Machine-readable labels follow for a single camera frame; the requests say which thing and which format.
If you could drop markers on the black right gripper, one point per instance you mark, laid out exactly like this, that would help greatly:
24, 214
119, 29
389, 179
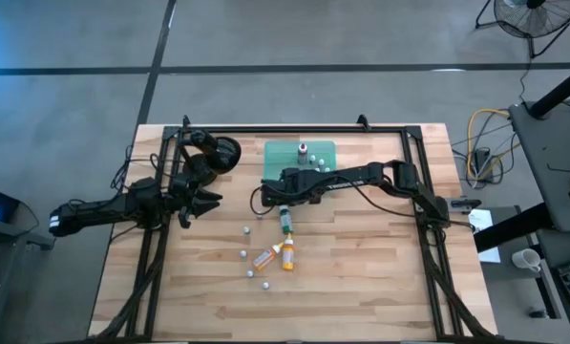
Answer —
296, 186

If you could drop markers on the green tray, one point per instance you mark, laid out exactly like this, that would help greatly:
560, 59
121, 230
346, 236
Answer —
282, 153

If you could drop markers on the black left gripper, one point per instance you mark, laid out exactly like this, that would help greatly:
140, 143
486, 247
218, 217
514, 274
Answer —
184, 198

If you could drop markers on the white paper sheet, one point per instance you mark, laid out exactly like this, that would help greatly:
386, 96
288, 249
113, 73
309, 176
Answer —
482, 222

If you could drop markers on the black power strip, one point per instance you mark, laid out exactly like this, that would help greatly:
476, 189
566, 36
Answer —
481, 155

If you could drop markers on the black floor fan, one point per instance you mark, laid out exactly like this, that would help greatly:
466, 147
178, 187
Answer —
537, 19

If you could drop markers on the black pole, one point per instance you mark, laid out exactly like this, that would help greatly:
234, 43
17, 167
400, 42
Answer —
559, 91

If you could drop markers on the white mug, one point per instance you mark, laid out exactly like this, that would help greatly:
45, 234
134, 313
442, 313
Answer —
525, 259

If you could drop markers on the grey side desk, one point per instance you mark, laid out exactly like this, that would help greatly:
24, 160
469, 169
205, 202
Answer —
552, 143

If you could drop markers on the small black floor object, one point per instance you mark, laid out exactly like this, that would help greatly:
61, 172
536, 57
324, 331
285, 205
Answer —
535, 314

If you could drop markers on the black desk lamp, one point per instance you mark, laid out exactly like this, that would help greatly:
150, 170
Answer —
220, 153

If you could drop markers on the grey equipment cart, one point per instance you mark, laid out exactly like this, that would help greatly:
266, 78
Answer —
3, 239

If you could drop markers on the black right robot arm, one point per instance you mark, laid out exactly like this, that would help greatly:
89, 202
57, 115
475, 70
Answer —
361, 179

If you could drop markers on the black frame clamp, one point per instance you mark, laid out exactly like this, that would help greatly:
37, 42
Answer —
362, 121
185, 121

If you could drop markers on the yellow food coloring bottle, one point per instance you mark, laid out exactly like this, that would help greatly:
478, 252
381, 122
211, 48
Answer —
265, 259
288, 258

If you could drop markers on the green food coloring bottle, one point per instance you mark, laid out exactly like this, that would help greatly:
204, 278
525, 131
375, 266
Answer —
285, 221

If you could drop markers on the dark red food coloring bottle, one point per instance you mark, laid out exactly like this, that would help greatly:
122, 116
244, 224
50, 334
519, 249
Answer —
302, 155

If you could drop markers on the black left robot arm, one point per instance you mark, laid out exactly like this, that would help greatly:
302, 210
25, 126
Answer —
103, 208

